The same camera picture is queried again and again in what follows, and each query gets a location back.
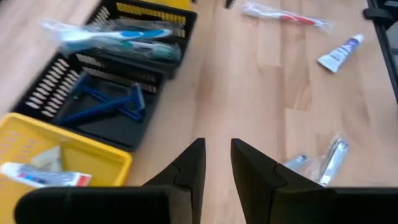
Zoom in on red toothbrush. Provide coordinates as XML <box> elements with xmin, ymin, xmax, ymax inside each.
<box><xmin>241</xmin><ymin>1</ymin><xmax>336</xmax><ymax>34</ymax></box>

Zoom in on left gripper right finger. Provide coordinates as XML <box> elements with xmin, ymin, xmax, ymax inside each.
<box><xmin>230</xmin><ymin>138</ymin><xmax>338</xmax><ymax>224</ymax></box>

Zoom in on green toothbrush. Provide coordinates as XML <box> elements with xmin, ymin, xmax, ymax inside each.
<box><xmin>60</xmin><ymin>39</ymin><xmax>183</xmax><ymax>62</ymax></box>

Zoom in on black plastic basket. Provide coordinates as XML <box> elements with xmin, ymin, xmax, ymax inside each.
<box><xmin>11</xmin><ymin>51</ymin><xmax>166</xmax><ymax>152</ymax></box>
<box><xmin>83</xmin><ymin>0</ymin><xmax>198</xmax><ymax>80</ymax></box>

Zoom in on blue toothbrush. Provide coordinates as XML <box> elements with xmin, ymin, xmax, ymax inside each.
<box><xmin>42</xmin><ymin>19</ymin><xmax>174</xmax><ymax>47</ymax></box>

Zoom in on dark blue disposable razor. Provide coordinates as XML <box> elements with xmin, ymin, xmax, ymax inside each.
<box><xmin>70</xmin><ymin>73</ymin><xmax>144</xmax><ymax>123</ymax></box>
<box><xmin>55</xmin><ymin>83</ymin><xmax>146</xmax><ymax>127</ymax></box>

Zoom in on white purple toothpaste tube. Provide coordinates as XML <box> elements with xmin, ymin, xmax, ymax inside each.
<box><xmin>316</xmin><ymin>33</ymin><xmax>365</xmax><ymax>74</ymax></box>

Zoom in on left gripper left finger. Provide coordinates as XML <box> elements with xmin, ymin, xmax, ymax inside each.
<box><xmin>141</xmin><ymin>138</ymin><xmax>207</xmax><ymax>224</ymax></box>

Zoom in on nail clipper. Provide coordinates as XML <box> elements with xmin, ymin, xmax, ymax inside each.
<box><xmin>282</xmin><ymin>152</ymin><xmax>312</xmax><ymax>172</ymax></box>
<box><xmin>316</xmin><ymin>134</ymin><xmax>351</xmax><ymax>188</ymax></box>

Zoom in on black aluminium table frame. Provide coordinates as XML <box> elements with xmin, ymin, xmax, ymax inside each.
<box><xmin>363</xmin><ymin>0</ymin><xmax>398</xmax><ymax>105</ymax></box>

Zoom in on yellow plastic basket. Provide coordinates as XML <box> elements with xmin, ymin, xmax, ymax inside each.
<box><xmin>0</xmin><ymin>112</ymin><xmax>134</xmax><ymax>224</ymax></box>
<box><xmin>146</xmin><ymin>0</ymin><xmax>191</xmax><ymax>10</ymax></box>

